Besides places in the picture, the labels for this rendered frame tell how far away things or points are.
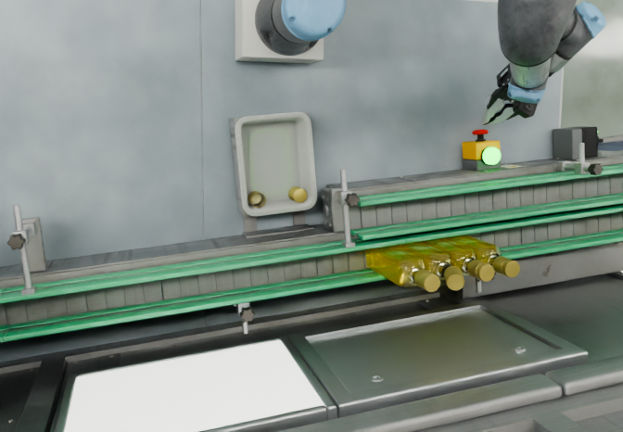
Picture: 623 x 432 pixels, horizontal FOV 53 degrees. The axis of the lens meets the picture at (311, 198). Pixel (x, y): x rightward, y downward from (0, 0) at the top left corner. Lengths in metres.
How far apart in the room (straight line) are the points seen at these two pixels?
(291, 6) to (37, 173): 0.67
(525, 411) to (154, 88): 0.99
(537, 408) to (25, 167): 1.11
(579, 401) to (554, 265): 0.65
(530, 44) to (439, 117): 0.62
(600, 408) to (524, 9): 0.63
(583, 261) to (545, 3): 0.90
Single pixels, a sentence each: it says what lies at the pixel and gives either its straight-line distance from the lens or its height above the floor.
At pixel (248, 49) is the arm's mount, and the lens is 1.38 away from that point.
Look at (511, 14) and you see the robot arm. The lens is 1.03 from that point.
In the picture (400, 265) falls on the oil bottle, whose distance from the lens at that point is 1.26.
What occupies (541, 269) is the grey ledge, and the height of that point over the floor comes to 0.88.
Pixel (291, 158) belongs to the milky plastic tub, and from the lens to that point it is 1.48.
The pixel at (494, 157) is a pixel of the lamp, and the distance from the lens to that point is 1.60.
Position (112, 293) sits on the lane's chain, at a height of 0.88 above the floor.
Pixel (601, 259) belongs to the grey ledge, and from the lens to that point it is 1.80.
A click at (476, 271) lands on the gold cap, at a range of 1.26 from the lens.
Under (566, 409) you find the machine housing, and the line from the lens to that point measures 1.09.
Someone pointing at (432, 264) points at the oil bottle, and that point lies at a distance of 1.28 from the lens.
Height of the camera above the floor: 2.20
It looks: 73 degrees down
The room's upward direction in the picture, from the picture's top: 113 degrees clockwise
